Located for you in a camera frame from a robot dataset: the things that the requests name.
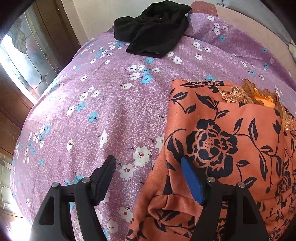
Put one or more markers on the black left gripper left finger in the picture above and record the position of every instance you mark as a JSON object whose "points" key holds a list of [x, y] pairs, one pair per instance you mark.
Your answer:
{"points": [[53, 219]]}

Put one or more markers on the black small garment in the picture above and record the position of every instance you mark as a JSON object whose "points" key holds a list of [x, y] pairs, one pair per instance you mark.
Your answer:
{"points": [[156, 31]]}

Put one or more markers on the orange black floral garment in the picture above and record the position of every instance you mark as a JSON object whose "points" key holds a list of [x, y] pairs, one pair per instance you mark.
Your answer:
{"points": [[234, 133]]}

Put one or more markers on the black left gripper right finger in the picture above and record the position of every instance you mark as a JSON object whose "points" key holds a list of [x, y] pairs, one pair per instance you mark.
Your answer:
{"points": [[243, 219]]}

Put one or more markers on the purple floral bed sheet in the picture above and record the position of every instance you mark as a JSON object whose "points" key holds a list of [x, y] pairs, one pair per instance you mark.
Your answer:
{"points": [[110, 102]]}

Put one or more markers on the stained glass wooden door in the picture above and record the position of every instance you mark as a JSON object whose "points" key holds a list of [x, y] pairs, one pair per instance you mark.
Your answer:
{"points": [[36, 47]]}

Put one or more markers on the grey pillow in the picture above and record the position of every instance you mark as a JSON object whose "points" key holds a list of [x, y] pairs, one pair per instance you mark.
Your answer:
{"points": [[262, 14]]}

